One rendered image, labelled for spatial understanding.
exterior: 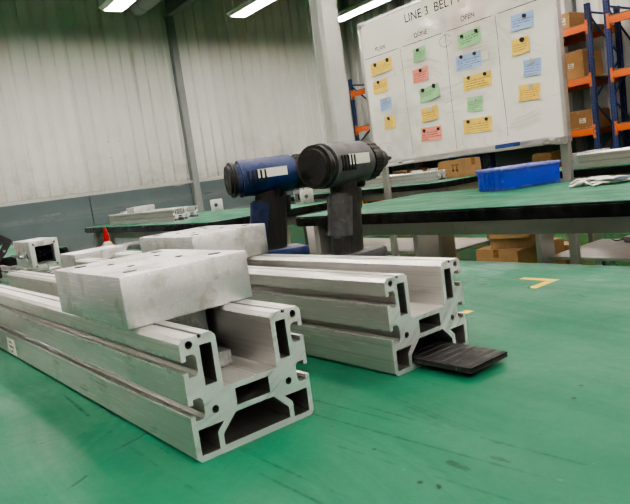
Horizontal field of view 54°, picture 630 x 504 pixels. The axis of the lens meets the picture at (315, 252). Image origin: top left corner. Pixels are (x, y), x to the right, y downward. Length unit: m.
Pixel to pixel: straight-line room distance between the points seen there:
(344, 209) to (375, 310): 0.32
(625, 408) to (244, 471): 0.25
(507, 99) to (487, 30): 0.41
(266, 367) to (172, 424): 0.08
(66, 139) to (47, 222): 1.60
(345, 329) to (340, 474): 0.22
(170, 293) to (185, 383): 0.09
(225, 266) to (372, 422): 0.17
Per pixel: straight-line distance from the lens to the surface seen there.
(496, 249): 4.78
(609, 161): 4.10
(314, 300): 0.60
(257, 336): 0.47
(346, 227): 0.84
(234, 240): 0.81
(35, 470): 0.51
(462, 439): 0.42
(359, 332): 0.58
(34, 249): 2.17
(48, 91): 12.74
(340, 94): 9.21
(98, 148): 12.81
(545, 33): 3.63
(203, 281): 0.50
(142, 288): 0.48
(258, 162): 1.01
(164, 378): 0.45
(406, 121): 4.25
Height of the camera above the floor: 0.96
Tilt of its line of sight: 7 degrees down
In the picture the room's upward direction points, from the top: 8 degrees counter-clockwise
